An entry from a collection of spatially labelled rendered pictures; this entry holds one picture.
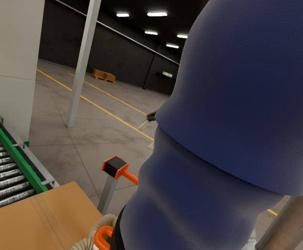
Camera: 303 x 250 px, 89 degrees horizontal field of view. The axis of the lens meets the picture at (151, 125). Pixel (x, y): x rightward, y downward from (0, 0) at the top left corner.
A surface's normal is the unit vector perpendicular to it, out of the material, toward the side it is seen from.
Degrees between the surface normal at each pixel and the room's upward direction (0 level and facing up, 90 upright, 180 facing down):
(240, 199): 107
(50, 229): 0
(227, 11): 74
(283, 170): 69
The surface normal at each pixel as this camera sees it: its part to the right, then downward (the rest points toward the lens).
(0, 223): 0.35, -0.88
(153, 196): -0.76, 0.29
